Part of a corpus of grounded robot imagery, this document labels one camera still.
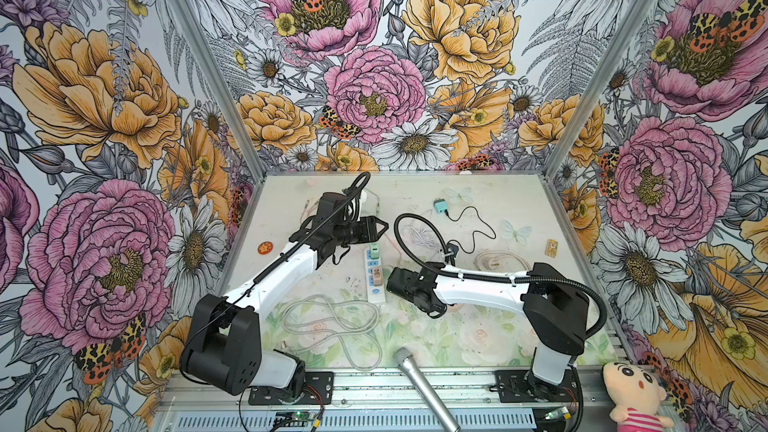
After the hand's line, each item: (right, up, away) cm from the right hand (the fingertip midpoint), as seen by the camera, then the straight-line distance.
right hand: (444, 286), depth 85 cm
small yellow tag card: (+38, +8, +14) cm, 41 cm away
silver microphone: (-12, -15, -11) cm, 22 cm away
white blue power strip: (-20, -3, +2) cm, 20 cm away
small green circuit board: (-38, -27, -14) cm, 49 cm away
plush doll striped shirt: (+40, -19, -18) cm, 48 cm away
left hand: (-18, +15, -2) cm, 23 cm away
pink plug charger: (-19, +3, 0) cm, 19 cm away
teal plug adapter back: (+3, +22, +24) cm, 32 cm away
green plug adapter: (-20, +9, +6) cm, 23 cm away
